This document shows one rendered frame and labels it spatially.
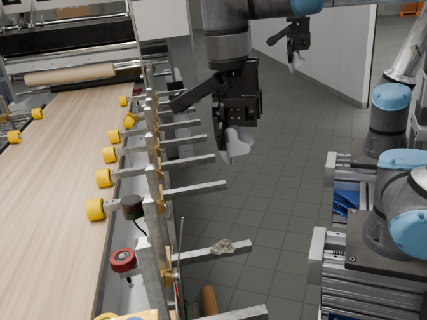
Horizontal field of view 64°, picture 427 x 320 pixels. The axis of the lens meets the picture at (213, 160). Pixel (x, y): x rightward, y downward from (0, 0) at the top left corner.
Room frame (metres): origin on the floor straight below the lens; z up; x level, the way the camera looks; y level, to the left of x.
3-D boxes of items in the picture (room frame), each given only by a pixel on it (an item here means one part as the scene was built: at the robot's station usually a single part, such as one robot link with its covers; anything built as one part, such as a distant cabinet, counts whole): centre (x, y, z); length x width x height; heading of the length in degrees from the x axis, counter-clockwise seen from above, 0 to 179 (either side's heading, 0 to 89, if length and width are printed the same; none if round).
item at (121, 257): (0.85, 0.32, 0.85); 0.08 x 0.08 x 0.11
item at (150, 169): (1.07, 0.22, 0.86); 0.03 x 0.03 x 0.48; 7
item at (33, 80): (3.35, 1.04, 1.04); 1.43 x 0.12 x 0.12; 97
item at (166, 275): (0.85, 0.20, 0.84); 0.13 x 0.06 x 0.05; 7
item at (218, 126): (0.60, -0.02, 1.39); 0.05 x 0.02 x 0.09; 161
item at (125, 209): (0.82, 0.24, 1.11); 0.06 x 0.06 x 0.02
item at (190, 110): (2.11, 0.26, 0.94); 0.36 x 0.03 x 0.03; 97
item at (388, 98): (1.09, -0.62, 1.20); 0.13 x 0.12 x 0.14; 152
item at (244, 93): (0.61, -0.05, 1.45); 0.09 x 0.08 x 0.12; 71
